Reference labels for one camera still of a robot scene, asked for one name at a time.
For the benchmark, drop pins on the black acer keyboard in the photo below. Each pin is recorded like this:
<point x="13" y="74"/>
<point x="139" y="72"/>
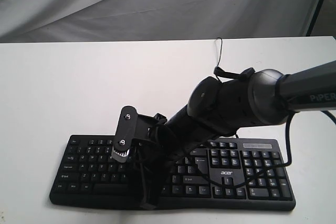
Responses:
<point x="227" y="173"/>

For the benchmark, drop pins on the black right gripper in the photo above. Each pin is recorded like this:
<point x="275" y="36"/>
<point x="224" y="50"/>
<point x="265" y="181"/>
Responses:
<point x="151" y="158"/>

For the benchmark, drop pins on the black tripod stand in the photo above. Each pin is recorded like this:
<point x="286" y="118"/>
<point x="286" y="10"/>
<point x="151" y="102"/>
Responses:
<point x="314" y="17"/>

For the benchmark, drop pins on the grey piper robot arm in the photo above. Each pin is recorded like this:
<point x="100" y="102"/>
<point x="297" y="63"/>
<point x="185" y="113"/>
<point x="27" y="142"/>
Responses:
<point x="221" y="105"/>

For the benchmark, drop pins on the grey backdrop cloth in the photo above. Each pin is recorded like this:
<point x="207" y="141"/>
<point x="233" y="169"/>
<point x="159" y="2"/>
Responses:
<point x="135" y="20"/>

